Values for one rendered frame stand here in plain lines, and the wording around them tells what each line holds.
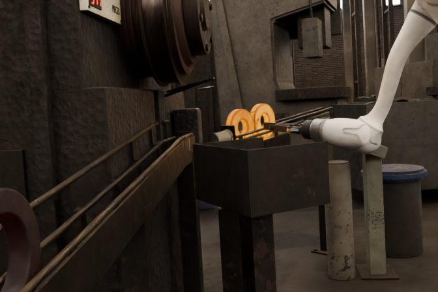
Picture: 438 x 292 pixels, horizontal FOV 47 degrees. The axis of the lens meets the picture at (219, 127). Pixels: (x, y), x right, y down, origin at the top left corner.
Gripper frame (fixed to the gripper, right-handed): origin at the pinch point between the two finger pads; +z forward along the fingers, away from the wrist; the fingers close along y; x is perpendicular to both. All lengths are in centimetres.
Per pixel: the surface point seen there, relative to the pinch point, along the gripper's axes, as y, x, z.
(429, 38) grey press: 352, 55, 70
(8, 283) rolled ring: -136, -6, -58
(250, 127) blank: 4.2, -1.8, 14.3
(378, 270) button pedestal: 44, -66, -27
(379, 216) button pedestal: 45, -42, -26
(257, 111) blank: 9.7, 4.6, 14.8
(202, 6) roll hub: -48, 42, -8
